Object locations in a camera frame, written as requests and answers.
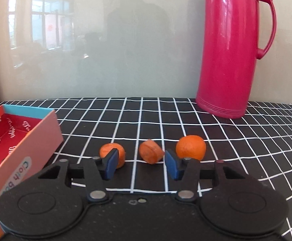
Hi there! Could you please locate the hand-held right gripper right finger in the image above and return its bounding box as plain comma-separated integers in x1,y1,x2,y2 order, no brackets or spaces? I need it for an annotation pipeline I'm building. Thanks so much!
164,149,248,203

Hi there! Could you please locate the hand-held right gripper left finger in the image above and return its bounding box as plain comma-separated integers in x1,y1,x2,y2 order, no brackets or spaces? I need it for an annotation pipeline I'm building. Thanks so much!
38,148,119,203

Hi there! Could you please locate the small orange mandarin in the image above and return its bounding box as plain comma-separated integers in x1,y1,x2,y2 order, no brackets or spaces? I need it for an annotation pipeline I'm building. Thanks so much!
175,135,207,161
138,139,165,164
99,143,126,169

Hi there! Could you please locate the red printed cardboard box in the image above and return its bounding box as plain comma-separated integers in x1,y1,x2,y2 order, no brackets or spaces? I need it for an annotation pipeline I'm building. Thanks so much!
0,105,64,240

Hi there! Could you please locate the black white checked tablecloth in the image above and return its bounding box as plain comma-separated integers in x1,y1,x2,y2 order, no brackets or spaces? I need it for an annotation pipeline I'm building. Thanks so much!
0,97,292,241

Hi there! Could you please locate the red thermos jug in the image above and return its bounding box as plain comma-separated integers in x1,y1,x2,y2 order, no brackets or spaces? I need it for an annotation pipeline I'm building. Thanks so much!
195,0,277,119

